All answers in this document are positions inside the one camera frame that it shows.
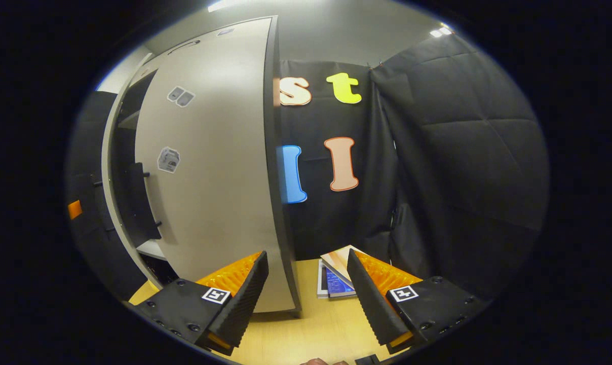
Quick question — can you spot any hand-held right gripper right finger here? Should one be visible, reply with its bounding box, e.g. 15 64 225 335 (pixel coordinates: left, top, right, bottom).
346 248 490 356

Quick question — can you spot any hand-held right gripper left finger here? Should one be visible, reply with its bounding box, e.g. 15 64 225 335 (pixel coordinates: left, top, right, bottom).
133 251 270 355

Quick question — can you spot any white shoe cabinet door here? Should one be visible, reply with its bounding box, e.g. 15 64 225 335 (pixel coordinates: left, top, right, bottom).
102 53 157 287
135 43 294 313

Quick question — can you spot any white and grey shoe cabinet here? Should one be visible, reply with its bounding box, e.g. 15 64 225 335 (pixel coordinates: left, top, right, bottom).
102 15 302 319

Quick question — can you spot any white cabinet drawer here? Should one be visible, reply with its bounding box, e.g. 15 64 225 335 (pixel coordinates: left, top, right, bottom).
149 16 275 71

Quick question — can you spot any blue cover book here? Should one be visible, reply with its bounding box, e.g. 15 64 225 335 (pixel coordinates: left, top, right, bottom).
317 260 358 299

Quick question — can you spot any beige booklet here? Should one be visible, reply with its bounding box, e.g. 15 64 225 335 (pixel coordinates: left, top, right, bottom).
320 245 367 289

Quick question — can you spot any black door handle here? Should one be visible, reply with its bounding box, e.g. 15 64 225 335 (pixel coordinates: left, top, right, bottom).
81 172 116 241
128 162 163 240

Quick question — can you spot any metal drawer handle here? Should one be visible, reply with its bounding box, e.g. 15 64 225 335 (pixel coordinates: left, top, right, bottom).
167 39 202 55

